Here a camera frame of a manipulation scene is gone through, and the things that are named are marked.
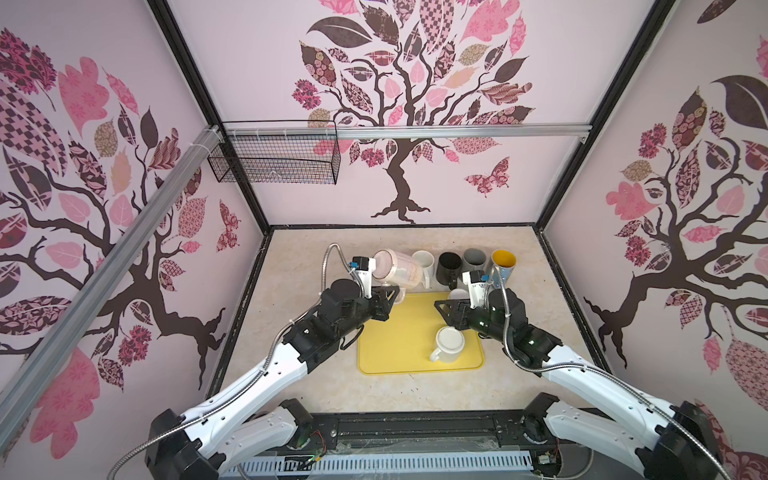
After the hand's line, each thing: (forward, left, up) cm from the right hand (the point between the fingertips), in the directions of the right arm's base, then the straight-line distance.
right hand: (441, 300), depth 76 cm
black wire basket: (+48, +50, +15) cm, 70 cm away
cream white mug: (-6, -3, -12) cm, 14 cm away
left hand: (-1, +11, +5) cm, 13 cm away
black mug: (+19, -6, -12) cm, 24 cm away
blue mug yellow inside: (+22, -26, -12) cm, 36 cm away
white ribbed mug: (+26, +1, -16) cm, 30 cm away
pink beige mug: (0, +11, +14) cm, 18 cm away
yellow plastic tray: (-3, +9, -20) cm, 22 cm away
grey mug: (+22, -15, -11) cm, 28 cm away
